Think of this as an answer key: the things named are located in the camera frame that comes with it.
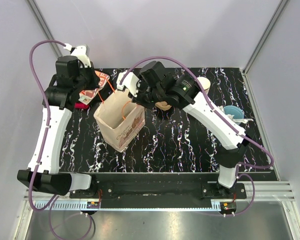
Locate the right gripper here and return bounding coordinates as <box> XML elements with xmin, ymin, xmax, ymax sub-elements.
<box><xmin>127</xmin><ymin>79</ymin><xmax>164</xmax><ymax>111</ymax></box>

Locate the paper takeout bag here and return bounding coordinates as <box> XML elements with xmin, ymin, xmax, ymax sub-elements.
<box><xmin>93</xmin><ymin>89</ymin><xmax>145</xmax><ymax>153</ymax></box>

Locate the red cloth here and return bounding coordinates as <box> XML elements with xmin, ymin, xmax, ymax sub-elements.
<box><xmin>74</xmin><ymin>102</ymin><xmax>89</xmax><ymax>110</ymax></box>

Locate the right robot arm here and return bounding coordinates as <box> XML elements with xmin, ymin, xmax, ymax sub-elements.
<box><xmin>120</xmin><ymin>61</ymin><xmax>251</xmax><ymax>199</ymax></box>

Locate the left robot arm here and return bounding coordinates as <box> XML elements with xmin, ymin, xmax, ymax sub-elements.
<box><xmin>17</xmin><ymin>55</ymin><xmax>100</xmax><ymax>198</ymax></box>

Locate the paper cup stack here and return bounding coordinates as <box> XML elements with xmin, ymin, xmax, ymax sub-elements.
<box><xmin>197</xmin><ymin>76</ymin><xmax>211</xmax><ymax>95</ymax></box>

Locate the blue plastic cup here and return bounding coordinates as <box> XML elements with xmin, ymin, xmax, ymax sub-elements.
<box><xmin>223</xmin><ymin>105</ymin><xmax>244</xmax><ymax>115</ymax></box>

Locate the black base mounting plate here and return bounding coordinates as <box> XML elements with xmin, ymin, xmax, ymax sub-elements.
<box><xmin>69</xmin><ymin>171</ymin><xmax>277</xmax><ymax>212</ymax></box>

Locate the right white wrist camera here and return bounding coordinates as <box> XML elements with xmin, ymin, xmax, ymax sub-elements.
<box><xmin>116</xmin><ymin>71</ymin><xmax>140</xmax><ymax>97</ymax></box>

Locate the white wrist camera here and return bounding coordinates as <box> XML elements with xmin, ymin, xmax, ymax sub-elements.
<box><xmin>116</xmin><ymin>71</ymin><xmax>140</xmax><ymax>97</ymax></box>
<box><xmin>63</xmin><ymin>43</ymin><xmax>92</xmax><ymax>68</ymax></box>

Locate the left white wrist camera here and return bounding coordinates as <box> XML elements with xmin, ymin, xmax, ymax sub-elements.
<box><xmin>63</xmin><ymin>43</ymin><xmax>92</xmax><ymax>68</ymax></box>

